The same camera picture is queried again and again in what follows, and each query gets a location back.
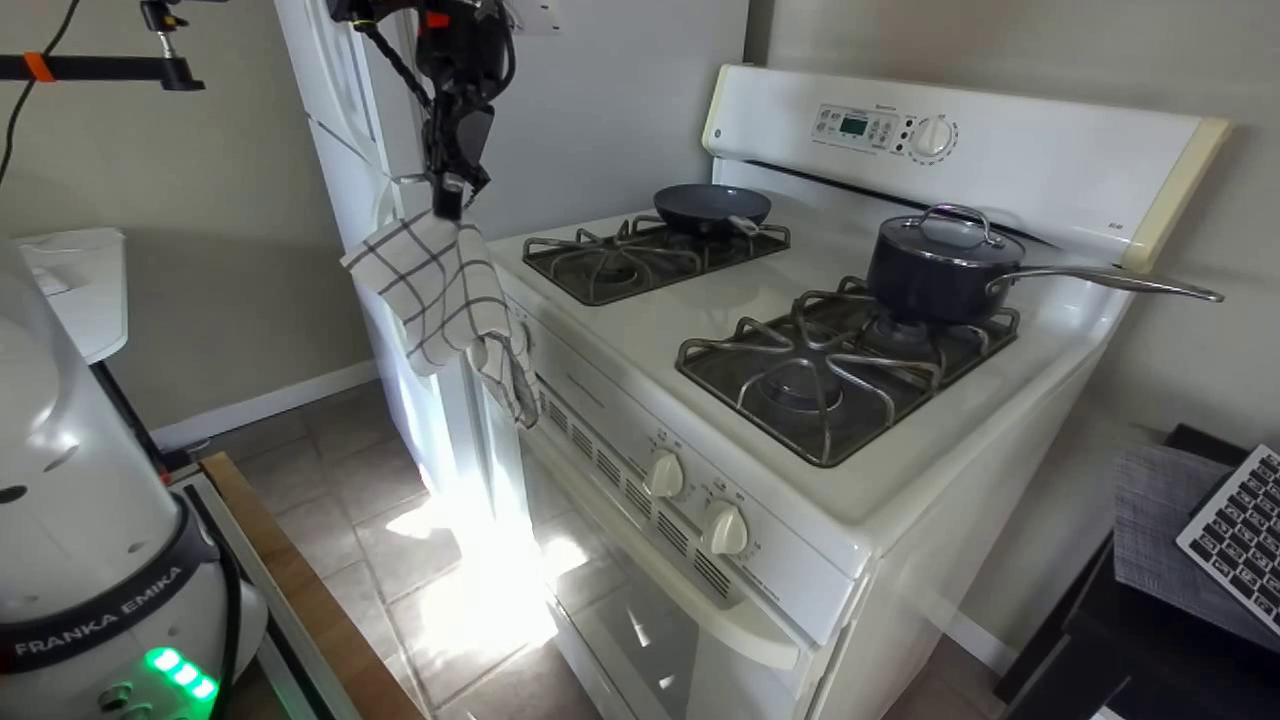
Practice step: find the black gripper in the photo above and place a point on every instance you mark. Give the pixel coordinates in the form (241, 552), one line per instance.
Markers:
(462, 123)

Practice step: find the white blue checked towel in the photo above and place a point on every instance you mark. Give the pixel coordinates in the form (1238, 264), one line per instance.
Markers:
(427, 286)

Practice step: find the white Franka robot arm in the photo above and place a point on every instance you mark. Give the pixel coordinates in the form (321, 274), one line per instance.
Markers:
(64, 464)

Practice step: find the white oven dial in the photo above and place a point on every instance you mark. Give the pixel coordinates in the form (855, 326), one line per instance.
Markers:
(932, 137)

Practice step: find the black burner grate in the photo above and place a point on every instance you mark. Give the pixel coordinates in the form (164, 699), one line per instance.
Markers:
(825, 362)
(626, 262)

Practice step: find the dark frying pan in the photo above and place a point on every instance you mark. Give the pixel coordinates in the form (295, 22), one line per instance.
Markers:
(714, 205)

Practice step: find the white stove knob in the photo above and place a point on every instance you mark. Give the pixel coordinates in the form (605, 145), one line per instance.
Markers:
(727, 531)
(662, 474)

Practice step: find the wooden table edge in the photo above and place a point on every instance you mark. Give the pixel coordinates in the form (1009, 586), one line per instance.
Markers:
(306, 603)

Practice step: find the glass saucepan lid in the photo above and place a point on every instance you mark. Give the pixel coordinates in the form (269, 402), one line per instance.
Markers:
(952, 241)

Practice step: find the white gas stove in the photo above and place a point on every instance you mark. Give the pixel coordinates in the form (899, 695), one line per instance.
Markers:
(921, 440)

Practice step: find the grey desk mat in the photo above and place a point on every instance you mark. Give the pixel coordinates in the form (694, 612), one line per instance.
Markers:
(1155, 534)

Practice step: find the black desk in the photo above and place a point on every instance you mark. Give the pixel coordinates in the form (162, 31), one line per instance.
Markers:
(1132, 680)

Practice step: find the white black keyboard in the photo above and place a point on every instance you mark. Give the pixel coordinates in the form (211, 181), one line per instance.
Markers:
(1243, 534)

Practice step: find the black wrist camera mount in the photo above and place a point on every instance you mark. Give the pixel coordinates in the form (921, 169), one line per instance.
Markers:
(465, 42)

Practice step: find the black camera boom bar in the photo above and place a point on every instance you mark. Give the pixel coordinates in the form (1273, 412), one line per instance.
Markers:
(122, 67)

